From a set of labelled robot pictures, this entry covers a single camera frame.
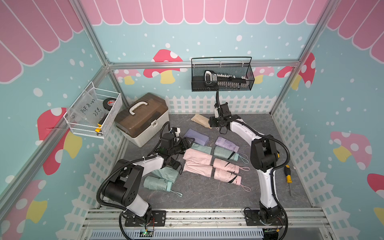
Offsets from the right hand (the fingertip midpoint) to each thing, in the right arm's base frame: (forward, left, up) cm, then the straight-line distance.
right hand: (212, 120), depth 101 cm
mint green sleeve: (-16, +7, -11) cm, 20 cm away
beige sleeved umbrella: (+7, +7, -8) cm, 13 cm away
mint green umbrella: (-40, +33, -7) cm, 52 cm away
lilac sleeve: (-9, +9, -9) cm, 15 cm away
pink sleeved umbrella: (-36, -6, -9) cm, 38 cm away
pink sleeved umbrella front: (-30, -7, -9) cm, 32 cm away
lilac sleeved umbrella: (-13, -7, -9) cm, 17 cm away
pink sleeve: (-21, +13, -11) cm, 27 cm away
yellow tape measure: (-22, -42, -11) cm, 48 cm away
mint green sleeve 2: (-33, +29, -9) cm, 45 cm away
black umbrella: (-27, +23, -10) cm, 37 cm away
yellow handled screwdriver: (-33, -43, -10) cm, 55 cm away
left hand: (-19, +13, +1) cm, 23 cm away
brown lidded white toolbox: (-9, +44, +9) cm, 45 cm away
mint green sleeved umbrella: (-21, -9, -9) cm, 24 cm away
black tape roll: (-7, +58, +23) cm, 62 cm away
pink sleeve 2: (-31, +9, -8) cm, 34 cm away
